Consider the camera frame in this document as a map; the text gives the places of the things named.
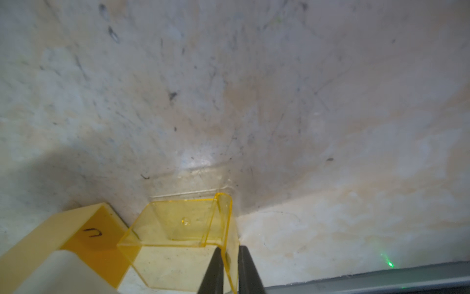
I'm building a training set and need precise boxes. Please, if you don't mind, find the yellow transparent tray bottom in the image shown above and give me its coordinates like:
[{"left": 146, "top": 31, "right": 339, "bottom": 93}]
[{"left": 117, "top": 191, "right": 239, "bottom": 293}]

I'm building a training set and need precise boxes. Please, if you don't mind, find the yellow sharpener bottom row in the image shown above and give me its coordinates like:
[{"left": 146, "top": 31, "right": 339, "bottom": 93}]
[{"left": 1, "top": 203, "right": 130, "bottom": 294}]

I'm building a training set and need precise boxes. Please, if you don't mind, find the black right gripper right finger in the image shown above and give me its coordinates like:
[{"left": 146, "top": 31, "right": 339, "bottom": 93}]
[{"left": 238, "top": 245, "right": 266, "bottom": 294}]

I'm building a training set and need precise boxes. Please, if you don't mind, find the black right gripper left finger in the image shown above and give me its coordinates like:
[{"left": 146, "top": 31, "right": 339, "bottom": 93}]
[{"left": 197, "top": 247, "right": 224, "bottom": 294}]

